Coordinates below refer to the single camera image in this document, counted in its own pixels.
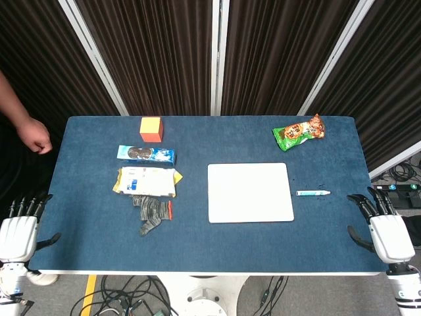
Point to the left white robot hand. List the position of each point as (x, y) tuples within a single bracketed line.
[(18, 235)]

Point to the white drawing board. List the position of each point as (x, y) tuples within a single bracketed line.
[(250, 192)]

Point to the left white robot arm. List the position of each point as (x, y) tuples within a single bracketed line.
[(11, 279)]

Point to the black trouser leg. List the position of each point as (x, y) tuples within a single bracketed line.
[(415, 230)]

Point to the dark fabric partition panel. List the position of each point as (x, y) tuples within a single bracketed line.
[(151, 56), (378, 82), (283, 56), (42, 56)]

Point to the white shoe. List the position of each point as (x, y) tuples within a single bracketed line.
[(44, 279)]

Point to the gray sock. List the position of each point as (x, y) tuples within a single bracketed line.
[(151, 210)]

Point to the orange yellow cube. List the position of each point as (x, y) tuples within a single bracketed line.
[(151, 129)]

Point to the blue cookie box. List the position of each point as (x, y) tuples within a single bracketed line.
[(146, 154)]

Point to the white table pedestal base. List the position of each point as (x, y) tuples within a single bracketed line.
[(202, 294)]

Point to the yellow floor tape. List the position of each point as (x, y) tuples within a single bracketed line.
[(89, 294)]

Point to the green orange snack bag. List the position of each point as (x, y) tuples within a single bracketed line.
[(299, 133)]

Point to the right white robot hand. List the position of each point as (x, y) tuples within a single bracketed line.
[(391, 235)]

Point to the bare person hand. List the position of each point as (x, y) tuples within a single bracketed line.
[(34, 135)]

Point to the black numbered power strip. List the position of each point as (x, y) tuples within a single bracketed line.
[(399, 192)]

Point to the bare person forearm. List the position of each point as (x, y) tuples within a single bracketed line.
[(10, 98)]

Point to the white yellow snack package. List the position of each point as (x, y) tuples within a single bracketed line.
[(146, 181)]

